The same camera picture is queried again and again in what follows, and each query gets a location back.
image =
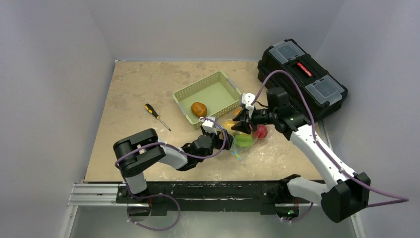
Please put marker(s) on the aluminium frame rail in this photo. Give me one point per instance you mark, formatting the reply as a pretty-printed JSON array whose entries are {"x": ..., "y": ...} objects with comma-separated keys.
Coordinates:
[{"x": 87, "y": 195}]

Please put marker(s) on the green fake lime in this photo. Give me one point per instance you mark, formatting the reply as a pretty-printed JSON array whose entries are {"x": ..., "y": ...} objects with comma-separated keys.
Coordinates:
[{"x": 243, "y": 140}]

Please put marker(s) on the yellow fake lemon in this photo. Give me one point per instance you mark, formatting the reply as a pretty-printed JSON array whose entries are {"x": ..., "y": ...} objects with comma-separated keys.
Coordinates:
[{"x": 228, "y": 124}]

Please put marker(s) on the black toolbox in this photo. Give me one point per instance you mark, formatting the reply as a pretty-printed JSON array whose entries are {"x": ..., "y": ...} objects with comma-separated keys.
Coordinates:
[{"x": 310, "y": 87}]

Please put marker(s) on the yellow black screwdriver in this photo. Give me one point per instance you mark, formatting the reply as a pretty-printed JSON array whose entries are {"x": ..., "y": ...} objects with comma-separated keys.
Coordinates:
[{"x": 153, "y": 112}]

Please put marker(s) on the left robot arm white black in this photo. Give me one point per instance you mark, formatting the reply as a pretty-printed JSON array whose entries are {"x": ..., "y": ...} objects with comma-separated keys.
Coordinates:
[{"x": 138, "y": 152}]

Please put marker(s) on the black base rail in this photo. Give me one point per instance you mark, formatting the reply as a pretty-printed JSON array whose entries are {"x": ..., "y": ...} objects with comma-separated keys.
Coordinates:
[{"x": 264, "y": 197}]

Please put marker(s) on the brown fake kiwi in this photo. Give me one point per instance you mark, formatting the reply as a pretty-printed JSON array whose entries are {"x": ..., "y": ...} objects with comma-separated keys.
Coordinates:
[{"x": 199, "y": 109}]

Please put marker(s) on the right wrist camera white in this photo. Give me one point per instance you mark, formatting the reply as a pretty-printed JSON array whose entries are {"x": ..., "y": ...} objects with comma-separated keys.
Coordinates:
[{"x": 246, "y": 101}]

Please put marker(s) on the red fake apple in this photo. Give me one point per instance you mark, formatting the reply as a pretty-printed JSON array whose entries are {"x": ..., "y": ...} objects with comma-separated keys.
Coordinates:
[{"x": 261, "y": 132}]

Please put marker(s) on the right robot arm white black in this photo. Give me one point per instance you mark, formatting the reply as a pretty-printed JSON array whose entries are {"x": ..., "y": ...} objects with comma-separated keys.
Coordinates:
[{"x": 344, "y": 191}]

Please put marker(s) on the clear zip top bag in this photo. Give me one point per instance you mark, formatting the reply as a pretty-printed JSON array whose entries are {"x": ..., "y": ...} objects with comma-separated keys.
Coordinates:
[{"x": 238, "y": 151}]

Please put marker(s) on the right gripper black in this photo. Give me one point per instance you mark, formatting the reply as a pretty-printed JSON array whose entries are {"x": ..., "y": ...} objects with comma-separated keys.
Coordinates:
[{"x": 244, "y": 117}]

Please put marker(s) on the green plastic basket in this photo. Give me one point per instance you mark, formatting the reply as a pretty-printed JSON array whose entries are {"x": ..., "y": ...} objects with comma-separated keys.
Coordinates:
[{"x": 217, "y": 92}]

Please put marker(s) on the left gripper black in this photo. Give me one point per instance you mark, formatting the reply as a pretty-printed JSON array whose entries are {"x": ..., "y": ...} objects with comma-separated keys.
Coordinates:
[{"x": 220, "y": 142}]

